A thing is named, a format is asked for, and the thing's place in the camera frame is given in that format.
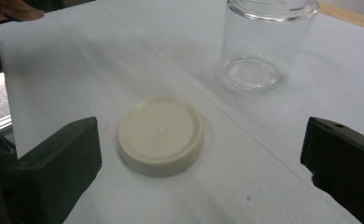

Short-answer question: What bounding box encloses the aluminium rail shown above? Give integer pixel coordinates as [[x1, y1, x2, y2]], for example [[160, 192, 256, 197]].
[[0, 114, 14, 133]]

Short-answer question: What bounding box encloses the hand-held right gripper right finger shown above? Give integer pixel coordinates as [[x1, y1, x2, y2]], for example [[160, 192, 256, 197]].
[[300, 116, 364, 224]]

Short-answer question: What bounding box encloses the cream plastic jar lid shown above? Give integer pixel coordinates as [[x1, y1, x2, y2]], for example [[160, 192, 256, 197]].
[[117, 97, 205, 178]]

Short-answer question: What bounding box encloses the wooden table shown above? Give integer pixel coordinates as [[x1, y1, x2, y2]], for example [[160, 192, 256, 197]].
[[317, 1, 364, 34]]

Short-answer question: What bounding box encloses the white table sheet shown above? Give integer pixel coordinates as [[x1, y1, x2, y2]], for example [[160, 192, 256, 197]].
[[0, 0, 364, 224]]

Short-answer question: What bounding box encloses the clear glass jar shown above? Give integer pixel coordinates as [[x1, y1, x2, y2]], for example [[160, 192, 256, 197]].
[[219, 0, 321, 94]]

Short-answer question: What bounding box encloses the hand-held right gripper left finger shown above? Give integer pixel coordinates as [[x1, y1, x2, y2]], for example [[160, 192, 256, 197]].
[[6, 117, 103, 224]]

